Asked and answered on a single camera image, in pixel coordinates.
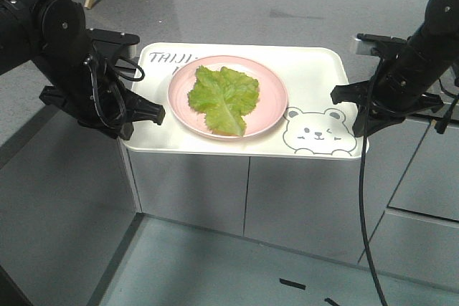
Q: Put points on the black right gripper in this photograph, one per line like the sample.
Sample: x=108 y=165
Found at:
x=399 y=88

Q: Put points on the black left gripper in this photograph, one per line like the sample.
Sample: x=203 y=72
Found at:
x=90 y=93

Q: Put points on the pink round plate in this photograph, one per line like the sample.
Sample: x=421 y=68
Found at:
x=273 y=99

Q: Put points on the green lettuce leaf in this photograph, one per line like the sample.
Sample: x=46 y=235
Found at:
x=224 y=96

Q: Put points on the cream bear serving tray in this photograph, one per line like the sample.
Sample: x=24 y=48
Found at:
x=311 y=125

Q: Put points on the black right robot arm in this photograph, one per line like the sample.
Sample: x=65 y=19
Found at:
x=440 y=22

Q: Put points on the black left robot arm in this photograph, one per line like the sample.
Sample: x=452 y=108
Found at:
x=30 y=28

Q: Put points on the black floor tape strip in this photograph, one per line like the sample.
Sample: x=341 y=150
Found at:
x=293 y=284

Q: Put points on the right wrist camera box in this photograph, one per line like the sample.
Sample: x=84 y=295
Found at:
x=376 y=45

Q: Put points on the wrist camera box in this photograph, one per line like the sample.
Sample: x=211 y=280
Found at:
x=376 y=45
x=114 y=44

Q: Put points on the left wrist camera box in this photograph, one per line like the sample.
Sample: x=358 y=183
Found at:
x=114 y=44

